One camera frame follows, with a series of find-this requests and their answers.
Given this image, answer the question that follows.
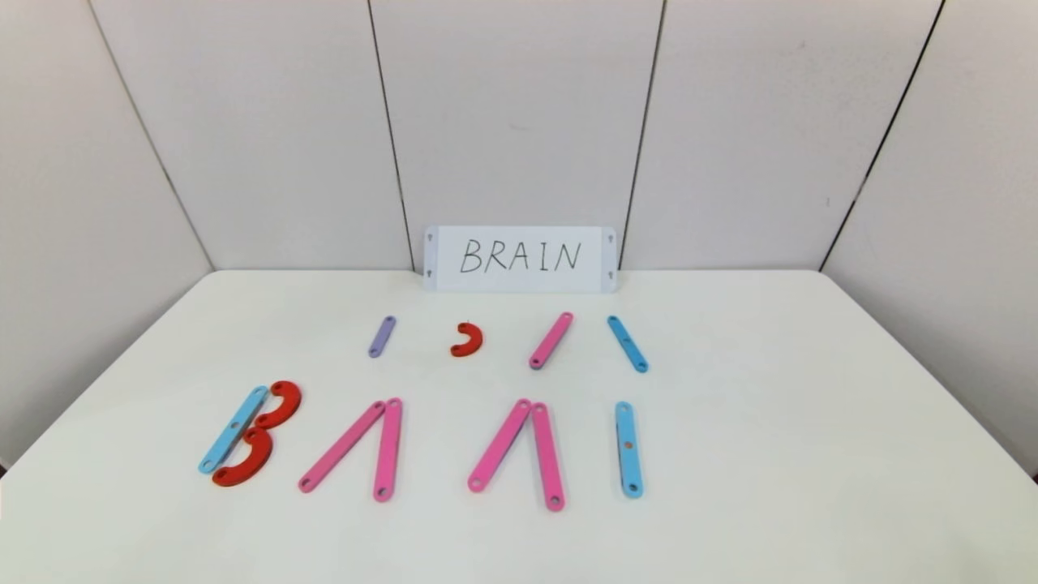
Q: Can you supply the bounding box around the white BRAIN sign card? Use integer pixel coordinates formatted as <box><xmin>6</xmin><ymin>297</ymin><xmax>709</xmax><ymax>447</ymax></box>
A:
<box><xmin>423</xmin><ymin>225</ymin><xmax>619</xmax><ymax>294</ymax></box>

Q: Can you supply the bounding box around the large red arc piece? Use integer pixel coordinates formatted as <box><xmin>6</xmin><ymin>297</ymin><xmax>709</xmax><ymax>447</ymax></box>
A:
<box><xmin>212</xmin><ymin>427</ymin><xmax>274</xmax><ymax>487</ymax></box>

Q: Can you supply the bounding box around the blue bar with three holes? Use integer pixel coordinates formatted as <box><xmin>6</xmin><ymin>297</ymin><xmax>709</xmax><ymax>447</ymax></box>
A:
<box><xmin>615</xmin><ymin>401</ymin><xmax>645</xmax><ymax>499</ymax></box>

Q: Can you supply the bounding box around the small red arc piece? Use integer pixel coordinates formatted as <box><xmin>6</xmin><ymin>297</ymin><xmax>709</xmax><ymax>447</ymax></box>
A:
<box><xmin>450</xmin><ymin>322</ymin><xmax>484</xmax><ymax>358</ymax></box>

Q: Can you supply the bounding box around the short purple flat bar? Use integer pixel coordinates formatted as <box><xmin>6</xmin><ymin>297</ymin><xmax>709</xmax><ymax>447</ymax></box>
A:
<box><xmin>368</xmin><ymin>316</ymin><xmax>397</xmax><ymax>359</ymax></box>

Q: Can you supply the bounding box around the medium red arc piece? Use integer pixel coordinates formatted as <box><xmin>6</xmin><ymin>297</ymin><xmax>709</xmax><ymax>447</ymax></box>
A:
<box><xmin>253</xmin><ymin>380</ymin><xmax>302</xmax><ymax>431</ymax></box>

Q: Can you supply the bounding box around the short blue flat bar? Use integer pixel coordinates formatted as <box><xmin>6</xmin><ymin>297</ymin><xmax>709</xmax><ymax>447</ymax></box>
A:
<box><xmin>607</xmin><ymin>316</ymin><xmax>650</xmax><ymax>374</ymax></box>

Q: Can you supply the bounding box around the pink bar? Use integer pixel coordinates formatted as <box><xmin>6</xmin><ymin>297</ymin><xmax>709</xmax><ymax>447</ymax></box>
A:
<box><xmin>373</xmin><ymin>397</ymin><xmax>404</xmax><ymax>503</ymax></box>
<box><xmin>529</xmin><ymin>311</ymin><xmax>574</xmax><ymax>371</ymax></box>
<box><xmin>467</xmin><ymin>398</ymin><xmax>533</xmax><ymax>494</ymax></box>
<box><xmin>531</xmin><ymin>402</ymin><xmax>566</xmax><ymax>513</ymax></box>
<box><xmin>298</xmin><ymin>401</ymin><xmax>387</xmax><ymax>494</ymax></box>

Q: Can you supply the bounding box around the long blue flat bar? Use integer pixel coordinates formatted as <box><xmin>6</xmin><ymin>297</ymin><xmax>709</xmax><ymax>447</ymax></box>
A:
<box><xmin>198</xmin><ymin>385</ymin><xmax>269</xmax><ymax>475</ymax></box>

